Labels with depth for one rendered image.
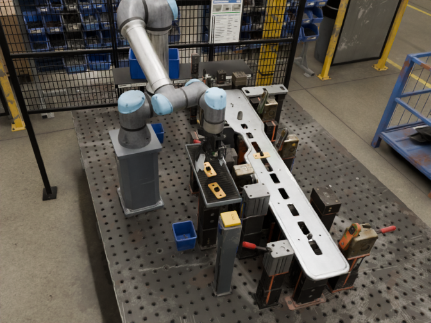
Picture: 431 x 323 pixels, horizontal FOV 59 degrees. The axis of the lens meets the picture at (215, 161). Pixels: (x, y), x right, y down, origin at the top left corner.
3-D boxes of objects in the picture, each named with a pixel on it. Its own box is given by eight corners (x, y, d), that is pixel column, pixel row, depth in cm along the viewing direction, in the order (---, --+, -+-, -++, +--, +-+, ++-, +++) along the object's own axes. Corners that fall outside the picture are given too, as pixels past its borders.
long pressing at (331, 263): (359, 270, 144) (360, 268, 143) (305, 283, 138) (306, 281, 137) (240, 89, 244) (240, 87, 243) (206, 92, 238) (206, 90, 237)
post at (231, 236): (232, 293, 165) (243, 227, 137) (215, 297, 163) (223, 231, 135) (227, 279, 170) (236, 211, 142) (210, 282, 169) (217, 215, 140)
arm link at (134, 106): (115, 118, 174) (111, 92, 165) (142, 111, 180) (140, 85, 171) (126, 132, 166) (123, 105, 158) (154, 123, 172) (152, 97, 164)
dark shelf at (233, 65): (253, 77, 255) (254, 73, 253) (115, 88, 232) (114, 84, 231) (242, 62, 271) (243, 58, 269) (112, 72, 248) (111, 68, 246)
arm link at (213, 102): (217, 83, 136) (232, 94, 130) (215, 109, 143) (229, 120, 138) (199, 88, 132) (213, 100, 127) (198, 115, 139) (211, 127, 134)
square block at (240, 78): (242, 123, 266) (247, 76, 243) (230, 124, 264) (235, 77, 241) (238, 116, 271) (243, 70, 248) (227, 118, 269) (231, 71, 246)
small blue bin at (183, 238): (196, 249, 182) (197, 237, 176) (176, 253, 179) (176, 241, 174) (191, 231, 190) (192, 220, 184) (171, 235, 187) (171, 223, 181)
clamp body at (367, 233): (358, 289, 171) (386, 237, 148) (328, 296, 167) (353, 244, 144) (346, 269, 179) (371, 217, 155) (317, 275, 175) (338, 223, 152)
